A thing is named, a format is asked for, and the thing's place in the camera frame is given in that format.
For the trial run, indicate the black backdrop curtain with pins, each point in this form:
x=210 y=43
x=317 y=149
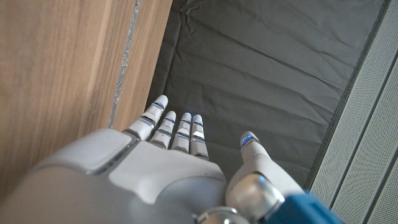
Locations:
x=264 y=68

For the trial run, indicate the blue right wrist connector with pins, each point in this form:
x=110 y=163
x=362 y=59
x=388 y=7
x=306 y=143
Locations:
x=301 y=210

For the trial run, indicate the grey tape outline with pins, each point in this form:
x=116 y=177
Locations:
x=124 y=65

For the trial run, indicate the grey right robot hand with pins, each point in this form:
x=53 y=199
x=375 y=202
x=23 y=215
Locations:
x=140 y=180

